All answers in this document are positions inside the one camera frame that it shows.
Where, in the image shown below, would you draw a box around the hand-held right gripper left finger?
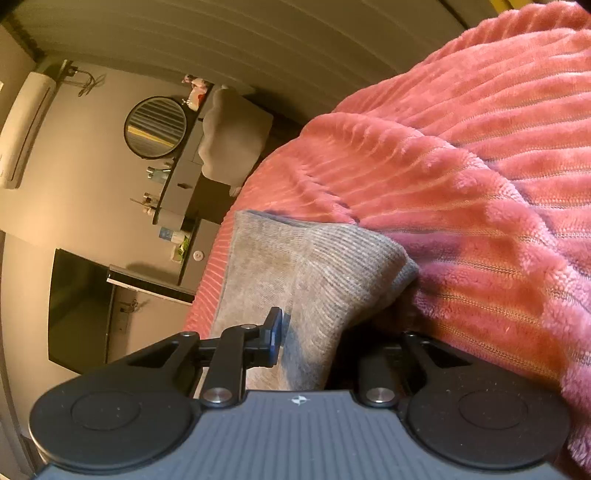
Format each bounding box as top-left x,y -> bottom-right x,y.
111,307 -> 284,409

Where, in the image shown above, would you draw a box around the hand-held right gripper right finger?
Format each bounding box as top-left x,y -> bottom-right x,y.
358,330 -> 462,409

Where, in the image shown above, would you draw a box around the grey knitted sweater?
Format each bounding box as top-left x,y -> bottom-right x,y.
210,210 -> 421,393

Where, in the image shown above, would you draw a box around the grey vanity desk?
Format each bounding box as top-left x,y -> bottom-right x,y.
154,108 -> 232,224

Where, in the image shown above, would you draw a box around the grey fluffy chair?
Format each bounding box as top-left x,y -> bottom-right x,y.
198,85 -> 274,197

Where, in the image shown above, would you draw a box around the pink ribbed plush blanket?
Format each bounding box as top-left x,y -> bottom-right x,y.
182,0 -> 591,480

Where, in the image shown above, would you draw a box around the round black-framed mirror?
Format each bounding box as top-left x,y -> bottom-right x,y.
124,96 -> 188,160

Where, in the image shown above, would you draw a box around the pink and white plush toy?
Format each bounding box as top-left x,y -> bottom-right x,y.
182,74 -> 215,112

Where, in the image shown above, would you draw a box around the white air conditioner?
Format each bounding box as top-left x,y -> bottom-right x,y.
0,71 -> 58,190

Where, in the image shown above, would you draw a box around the television cables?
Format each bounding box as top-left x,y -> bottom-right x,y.
116,299 -> 140,334

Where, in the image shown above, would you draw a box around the black wall television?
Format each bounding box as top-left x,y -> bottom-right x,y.
48,248 -> 115,371

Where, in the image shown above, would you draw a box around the air conditioner cables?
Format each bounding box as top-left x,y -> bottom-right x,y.
60,62 -> 108,99

